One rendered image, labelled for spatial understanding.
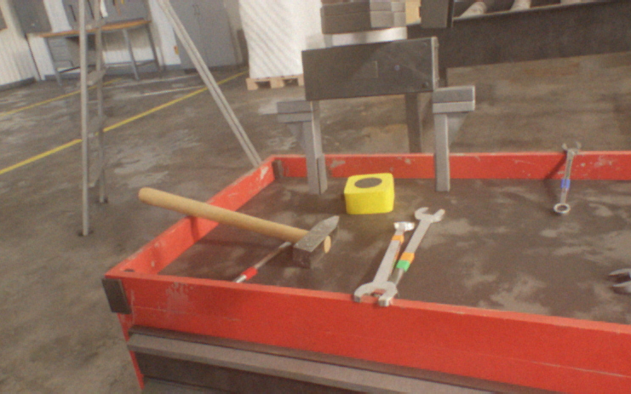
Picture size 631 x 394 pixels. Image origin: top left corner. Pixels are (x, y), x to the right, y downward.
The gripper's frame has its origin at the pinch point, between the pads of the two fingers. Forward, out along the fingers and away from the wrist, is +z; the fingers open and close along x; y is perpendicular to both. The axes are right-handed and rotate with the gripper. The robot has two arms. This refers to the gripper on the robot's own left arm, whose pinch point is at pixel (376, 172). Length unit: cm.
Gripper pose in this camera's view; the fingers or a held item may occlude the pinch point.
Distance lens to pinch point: 59.9
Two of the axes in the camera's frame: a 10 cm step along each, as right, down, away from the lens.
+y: 2.7, -2.7, 9.2
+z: 0.9, 9.6, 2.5
